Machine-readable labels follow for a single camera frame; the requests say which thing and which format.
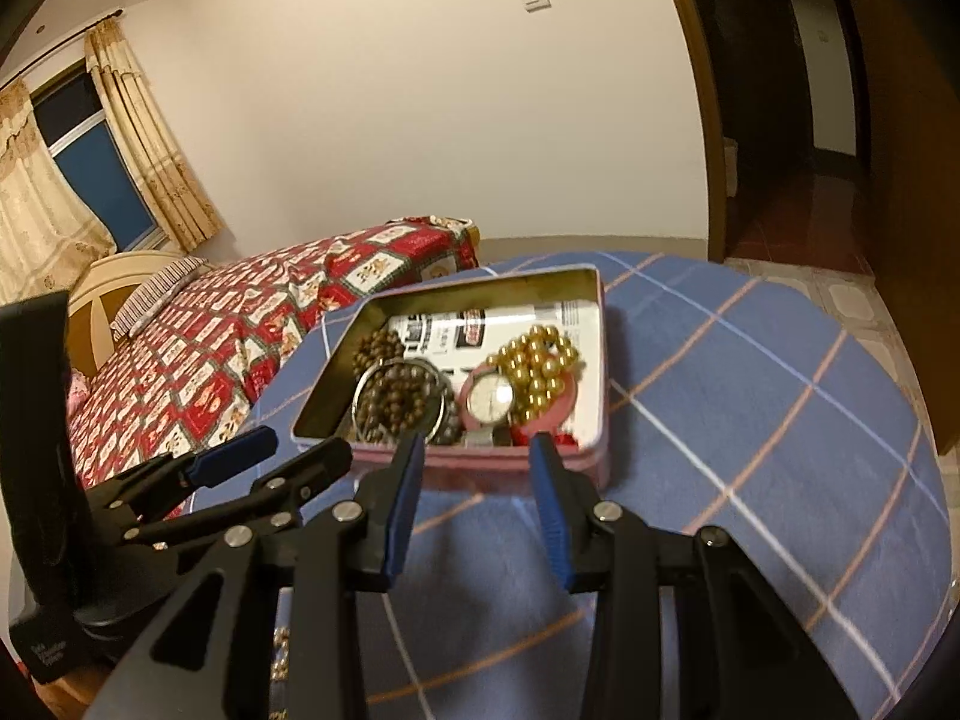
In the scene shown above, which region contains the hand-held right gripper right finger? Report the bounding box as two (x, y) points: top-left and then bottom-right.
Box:
(529, 435), (860, 720)

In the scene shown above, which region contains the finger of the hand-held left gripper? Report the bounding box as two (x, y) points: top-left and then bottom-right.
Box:
(124, 439), (353, 548)
(90, 426), (278, 526)

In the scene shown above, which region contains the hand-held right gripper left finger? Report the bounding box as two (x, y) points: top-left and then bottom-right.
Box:
(82, 431), (428, 720)

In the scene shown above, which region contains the red string cord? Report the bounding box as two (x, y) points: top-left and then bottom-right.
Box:
(514, 427), (578, 449)

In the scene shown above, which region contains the pink tin box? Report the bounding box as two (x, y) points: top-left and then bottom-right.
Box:
(289, 264), (610, 492)

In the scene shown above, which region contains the thin silver bangle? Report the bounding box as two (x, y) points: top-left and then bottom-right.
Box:
(352, 360), (460, 443)

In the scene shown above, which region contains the pink bangle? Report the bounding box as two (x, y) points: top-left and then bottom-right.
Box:
(457, 367), (580, 437)

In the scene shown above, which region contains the brown wooden bead bracelet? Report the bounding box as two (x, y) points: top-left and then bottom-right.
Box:
(351, 326), (451, 443)

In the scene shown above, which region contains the silver wristwatch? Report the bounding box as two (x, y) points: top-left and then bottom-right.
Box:
(459, 371), (518, 447)

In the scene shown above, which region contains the gold bead necklace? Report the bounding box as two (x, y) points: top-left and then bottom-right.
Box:
(486, 326), (582, 425)

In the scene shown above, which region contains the red patterned bedspread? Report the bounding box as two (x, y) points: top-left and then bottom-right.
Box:
(67, 217), (481, 492)

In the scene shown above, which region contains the cream wooden headboard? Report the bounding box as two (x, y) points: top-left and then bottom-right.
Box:
(66, 249), (188, 376)

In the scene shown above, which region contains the striped pillow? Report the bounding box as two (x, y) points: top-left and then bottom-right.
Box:
(111, 255), (211, 338)

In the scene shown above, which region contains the printed paper leaflet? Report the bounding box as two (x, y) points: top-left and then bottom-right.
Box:
(390, 300), (586, 391)

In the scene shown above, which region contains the beige floral curtain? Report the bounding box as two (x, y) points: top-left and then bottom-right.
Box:
(84, 19), (224, 252)
(0, 79), (117, 305)

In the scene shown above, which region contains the blue plaid tablecloth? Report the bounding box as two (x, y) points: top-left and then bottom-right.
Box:
(244, 251), (950, 720)

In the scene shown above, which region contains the window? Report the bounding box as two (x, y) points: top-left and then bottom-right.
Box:
(34, 64), (170, 252)

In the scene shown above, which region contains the dark curtain rod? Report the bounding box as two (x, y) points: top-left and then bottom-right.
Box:
(0, 9), (125, 83)

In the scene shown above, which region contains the brown wooden door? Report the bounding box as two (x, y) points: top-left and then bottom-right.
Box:
(832, 0), (960, 458)

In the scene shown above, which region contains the white pearl necklace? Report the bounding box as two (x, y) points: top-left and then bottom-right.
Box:
(271, 626), (295, 720)

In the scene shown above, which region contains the brown wooden door frame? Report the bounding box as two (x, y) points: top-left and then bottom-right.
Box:
(651, 0), (740, 263)

